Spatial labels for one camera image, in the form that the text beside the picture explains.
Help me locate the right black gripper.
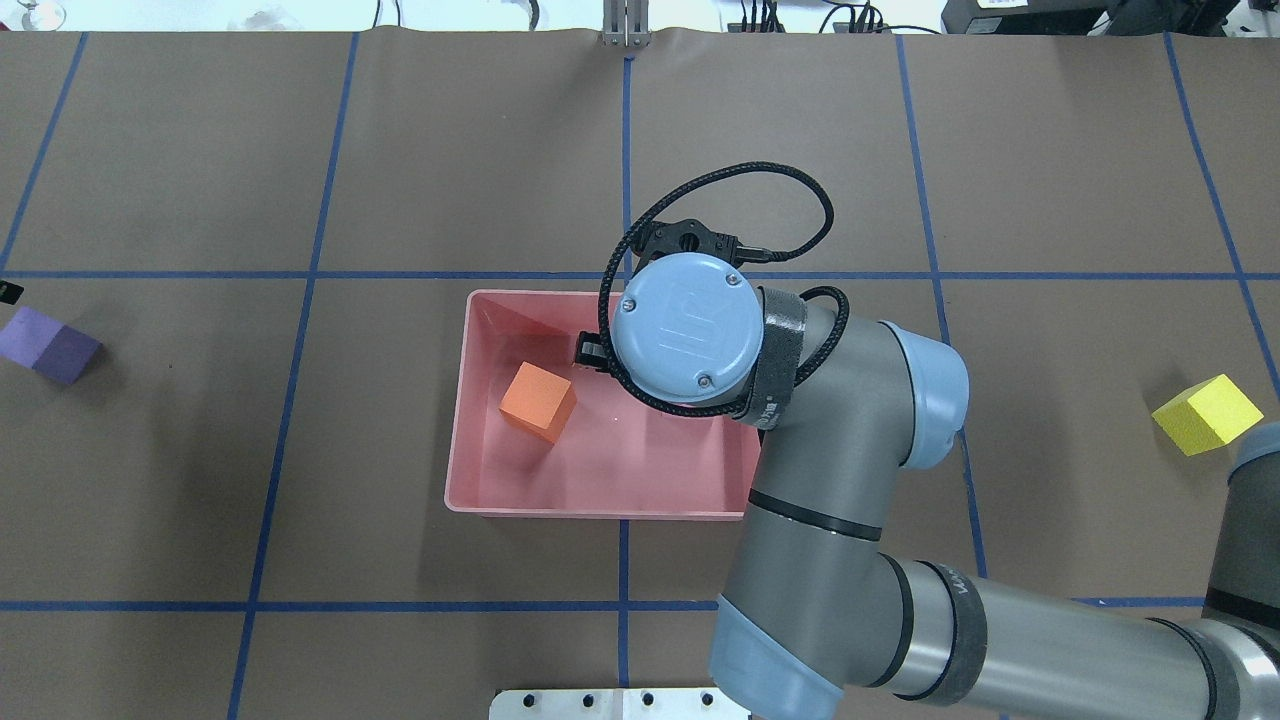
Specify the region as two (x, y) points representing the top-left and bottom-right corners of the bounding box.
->
(573, 331), (614, 373)

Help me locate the orange foam cube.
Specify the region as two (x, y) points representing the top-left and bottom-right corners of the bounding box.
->
(499, 363), (577, 445)

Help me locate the purple foam cube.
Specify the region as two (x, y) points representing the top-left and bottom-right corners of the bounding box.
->
(1, 307), (102, 386)

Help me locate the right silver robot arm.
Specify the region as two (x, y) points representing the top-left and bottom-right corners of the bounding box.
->
(884, 275), (1277, 619)

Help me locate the pink plastic bin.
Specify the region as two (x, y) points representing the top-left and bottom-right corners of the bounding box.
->
(444, 290), (762, 521)

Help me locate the small black square device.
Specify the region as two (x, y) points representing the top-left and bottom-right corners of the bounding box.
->
(0, 281), (26, 306)

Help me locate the yellow foam cube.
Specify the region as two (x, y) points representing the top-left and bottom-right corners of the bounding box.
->
(1151, 374), (1265, 457)

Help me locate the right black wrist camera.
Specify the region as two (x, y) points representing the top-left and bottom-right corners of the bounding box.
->
(627, 219), (745, 269)

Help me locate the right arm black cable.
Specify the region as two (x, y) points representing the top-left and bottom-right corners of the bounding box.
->
(598, 161), (851, 416)

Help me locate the aluminium frame post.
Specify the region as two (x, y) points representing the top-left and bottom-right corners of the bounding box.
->
(599, 0), (652, 49)

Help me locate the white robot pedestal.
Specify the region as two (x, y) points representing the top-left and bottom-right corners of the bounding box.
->
(488, 687), (753, 719)

